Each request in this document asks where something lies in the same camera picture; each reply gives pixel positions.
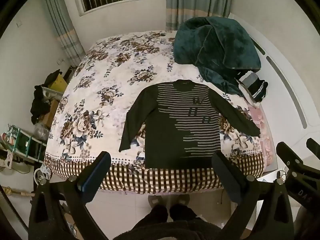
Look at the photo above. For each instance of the cardboard box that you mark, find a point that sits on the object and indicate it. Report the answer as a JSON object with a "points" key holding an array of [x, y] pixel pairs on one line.
{"points": [[48, 115]]}

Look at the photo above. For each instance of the grey-green striped curtain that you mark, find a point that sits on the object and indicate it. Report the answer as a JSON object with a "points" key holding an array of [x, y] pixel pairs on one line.
{"points": [[66, 27], [192, 2]]}

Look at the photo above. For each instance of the teal plush blanket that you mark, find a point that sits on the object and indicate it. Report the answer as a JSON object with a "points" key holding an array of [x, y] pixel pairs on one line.
{"points": [[220, 45]]}

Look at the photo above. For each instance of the wooden stick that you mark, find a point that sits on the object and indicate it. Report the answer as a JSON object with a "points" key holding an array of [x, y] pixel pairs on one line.
{"points": [[21, 193]]}

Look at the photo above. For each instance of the green storage rack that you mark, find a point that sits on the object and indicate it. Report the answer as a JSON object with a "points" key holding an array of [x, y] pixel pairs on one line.
{"points": [[27, 142]]}

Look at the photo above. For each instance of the small white fan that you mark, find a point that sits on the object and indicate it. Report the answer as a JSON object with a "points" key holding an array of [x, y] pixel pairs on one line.
{"points": [[42, 175]]}

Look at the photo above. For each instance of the yellow box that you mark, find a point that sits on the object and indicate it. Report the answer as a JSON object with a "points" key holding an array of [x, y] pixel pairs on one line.
{"points": [[59, 83]]}

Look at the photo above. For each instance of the floral bed blanket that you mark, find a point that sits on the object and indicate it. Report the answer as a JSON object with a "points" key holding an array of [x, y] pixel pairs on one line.
{"points": [[100, 92]]}

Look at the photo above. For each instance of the clear plastic bag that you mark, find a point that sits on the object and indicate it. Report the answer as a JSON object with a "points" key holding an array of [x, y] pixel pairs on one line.
{"points": [[41, 131]]}

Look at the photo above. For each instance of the white plastic basket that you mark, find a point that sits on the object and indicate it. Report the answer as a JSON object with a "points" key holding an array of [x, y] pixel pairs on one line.
{"points": [[51, 93]]}

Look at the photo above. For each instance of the folded striped clothes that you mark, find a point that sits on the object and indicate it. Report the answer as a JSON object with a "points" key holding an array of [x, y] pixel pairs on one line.
{"points": [[252, 87]]}

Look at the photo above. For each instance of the black clothes pile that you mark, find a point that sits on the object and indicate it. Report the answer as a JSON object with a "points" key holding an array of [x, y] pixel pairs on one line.
{"points": [[40, 105]]}

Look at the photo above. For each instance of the dark striped sweater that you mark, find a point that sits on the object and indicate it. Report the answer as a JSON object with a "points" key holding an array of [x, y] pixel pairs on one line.
{"points": [[165, 135]]}

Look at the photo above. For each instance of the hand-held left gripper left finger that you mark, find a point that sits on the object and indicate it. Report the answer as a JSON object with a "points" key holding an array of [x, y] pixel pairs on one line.
{"points": [[96, 172]]}

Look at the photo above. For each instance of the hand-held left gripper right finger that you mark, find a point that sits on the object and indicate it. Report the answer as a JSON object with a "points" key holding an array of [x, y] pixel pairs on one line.
{"points": [[228, 177]]}

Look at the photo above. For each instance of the pink pillow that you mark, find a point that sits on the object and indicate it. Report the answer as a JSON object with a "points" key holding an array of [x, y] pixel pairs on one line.
{"points": [[265, 130]]}

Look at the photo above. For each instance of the white bed headboard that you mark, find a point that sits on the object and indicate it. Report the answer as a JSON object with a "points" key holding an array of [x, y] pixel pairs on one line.
{"points": [[282, 75]]}

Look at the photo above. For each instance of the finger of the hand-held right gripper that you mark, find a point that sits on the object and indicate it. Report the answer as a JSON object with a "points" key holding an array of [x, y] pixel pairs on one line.
{"points": [[314, 146], [290, 155]]}

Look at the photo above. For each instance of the beige slipper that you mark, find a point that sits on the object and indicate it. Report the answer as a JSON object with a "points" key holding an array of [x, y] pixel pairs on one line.
{"points": [[156, 201]]}

